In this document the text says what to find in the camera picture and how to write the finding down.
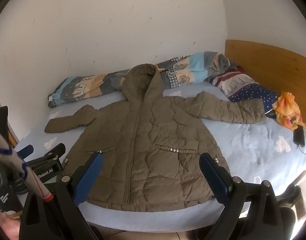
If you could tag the orange cloth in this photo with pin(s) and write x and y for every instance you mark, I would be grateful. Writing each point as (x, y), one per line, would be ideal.
(286, 107)

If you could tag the olive hooded puffer jacket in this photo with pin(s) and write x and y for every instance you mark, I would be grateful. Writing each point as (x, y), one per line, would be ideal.
(153, 120)

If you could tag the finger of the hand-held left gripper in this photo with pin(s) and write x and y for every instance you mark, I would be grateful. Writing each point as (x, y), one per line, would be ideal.
(25, 151)
(57, 152)

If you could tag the star and stripe pillow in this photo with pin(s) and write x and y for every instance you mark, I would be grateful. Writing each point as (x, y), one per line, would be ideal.
(250, 90)

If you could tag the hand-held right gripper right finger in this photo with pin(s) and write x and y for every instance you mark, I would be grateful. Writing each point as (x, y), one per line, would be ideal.
(215, 180)

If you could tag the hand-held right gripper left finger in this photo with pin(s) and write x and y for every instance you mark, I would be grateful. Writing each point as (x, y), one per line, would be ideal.
(89, 177)

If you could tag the patchwork cartoon blanket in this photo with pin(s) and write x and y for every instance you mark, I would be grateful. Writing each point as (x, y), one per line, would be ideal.
(183, 67)

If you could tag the light blue bed sheet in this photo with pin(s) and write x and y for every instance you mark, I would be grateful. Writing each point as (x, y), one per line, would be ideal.
(255, 142)

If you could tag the person's left hand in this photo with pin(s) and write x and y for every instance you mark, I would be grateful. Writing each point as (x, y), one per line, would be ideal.
(10, 227)

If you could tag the wooden headboard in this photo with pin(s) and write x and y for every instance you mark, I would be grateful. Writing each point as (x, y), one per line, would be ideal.
(267, 62)

